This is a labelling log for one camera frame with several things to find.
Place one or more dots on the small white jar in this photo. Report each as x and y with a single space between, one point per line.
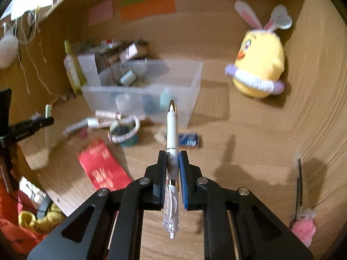
123 101

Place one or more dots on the yellow cloth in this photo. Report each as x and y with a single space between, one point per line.
38 223

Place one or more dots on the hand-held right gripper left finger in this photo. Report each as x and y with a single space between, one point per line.
162 180

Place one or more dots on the clear plastic storage bin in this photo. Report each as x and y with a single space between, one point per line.
189 94

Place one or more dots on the white fluffy pompom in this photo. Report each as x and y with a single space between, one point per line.
7 50

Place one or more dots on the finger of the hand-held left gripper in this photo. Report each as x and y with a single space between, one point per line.
42 123

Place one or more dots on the small blue printed pack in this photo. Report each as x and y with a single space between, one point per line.
189 140

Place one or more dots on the small brown tool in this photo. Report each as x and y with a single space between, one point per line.
63 98

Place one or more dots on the yellow spray bottle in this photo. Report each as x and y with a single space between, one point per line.
73 70

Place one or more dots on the teal tape roll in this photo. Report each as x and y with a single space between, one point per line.
130 141

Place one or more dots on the white ballpoint pen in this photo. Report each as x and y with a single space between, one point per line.
172 130

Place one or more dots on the red envelope packet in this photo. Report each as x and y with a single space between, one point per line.
103 165

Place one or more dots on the yellow chick plush toy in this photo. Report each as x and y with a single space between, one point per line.
260 59

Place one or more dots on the pink sticky note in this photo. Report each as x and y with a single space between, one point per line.
100 12

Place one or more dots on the long white tube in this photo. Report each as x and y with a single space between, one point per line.
78 126

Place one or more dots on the teal small bottle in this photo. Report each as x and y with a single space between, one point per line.
165 98

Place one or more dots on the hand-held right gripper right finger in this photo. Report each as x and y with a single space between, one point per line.
182 180

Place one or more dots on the stack of notebooks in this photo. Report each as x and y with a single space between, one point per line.
108 50

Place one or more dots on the small white stick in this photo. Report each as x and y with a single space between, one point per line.
48 111

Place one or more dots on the thin black stick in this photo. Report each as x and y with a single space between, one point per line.
299 184

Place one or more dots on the pink white cosmetic tube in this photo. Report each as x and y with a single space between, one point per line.
107 113

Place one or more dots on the orange sticky note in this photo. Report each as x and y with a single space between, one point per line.
147 9

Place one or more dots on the orange cloth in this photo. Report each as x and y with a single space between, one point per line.
13 233

